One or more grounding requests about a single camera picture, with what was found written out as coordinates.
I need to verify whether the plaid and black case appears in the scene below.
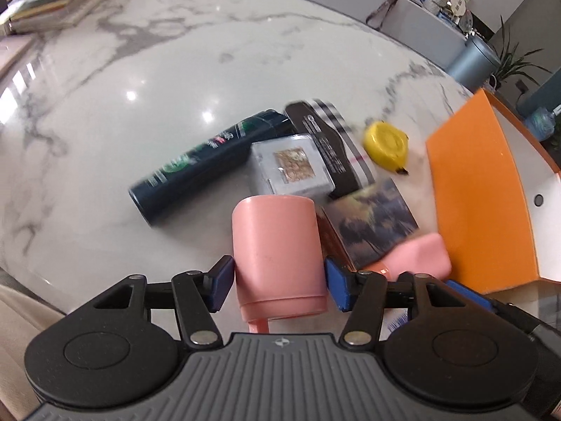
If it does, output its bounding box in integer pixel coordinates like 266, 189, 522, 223
284, 99, 378, 200

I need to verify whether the pink plastic cup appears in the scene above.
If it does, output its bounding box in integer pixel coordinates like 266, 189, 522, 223
231, 196, 329, 334

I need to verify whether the stack of books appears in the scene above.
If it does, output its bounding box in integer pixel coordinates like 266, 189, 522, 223
0, 0, 134, 36

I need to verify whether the clear plastic box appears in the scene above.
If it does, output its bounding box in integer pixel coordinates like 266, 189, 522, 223
250, 134, 336, 200

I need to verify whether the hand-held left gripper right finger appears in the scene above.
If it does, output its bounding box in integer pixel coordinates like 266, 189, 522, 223
324, 258, 478, 346

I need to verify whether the illustrated card box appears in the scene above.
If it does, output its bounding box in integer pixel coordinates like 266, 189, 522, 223
316, 179, 419, 271

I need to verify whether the grey trash can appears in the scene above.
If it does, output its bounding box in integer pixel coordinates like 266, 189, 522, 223
446, 35, 500, 93

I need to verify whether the lotion tube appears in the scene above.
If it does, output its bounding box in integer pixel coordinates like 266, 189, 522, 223
366, 232, 452, 281

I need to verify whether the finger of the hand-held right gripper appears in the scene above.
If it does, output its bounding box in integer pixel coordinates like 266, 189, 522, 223
447, 280, 498, 315

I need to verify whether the blue water jug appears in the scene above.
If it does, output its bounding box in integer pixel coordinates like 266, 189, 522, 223
528, 105, 561, 141

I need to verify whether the green potted plant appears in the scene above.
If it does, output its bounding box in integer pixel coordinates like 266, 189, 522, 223
488, 15, 554, 93

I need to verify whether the brown bag strap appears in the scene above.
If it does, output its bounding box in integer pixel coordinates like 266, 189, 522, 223
366, 0, 410, 29

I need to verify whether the beige cloth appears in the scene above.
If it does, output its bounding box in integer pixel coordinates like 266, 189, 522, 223
0, 283, 66, 421

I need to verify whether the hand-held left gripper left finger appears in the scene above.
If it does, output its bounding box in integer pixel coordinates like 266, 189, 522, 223
83, 254, 237, 347

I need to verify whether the dark green spray can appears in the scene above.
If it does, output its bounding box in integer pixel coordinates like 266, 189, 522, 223
128, 111, 299, 228

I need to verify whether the orange storage box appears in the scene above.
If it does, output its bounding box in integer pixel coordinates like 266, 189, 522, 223
425, 88, 561, 294

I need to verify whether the yellow tape measure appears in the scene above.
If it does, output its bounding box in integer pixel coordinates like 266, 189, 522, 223
363, 120, 410, 176

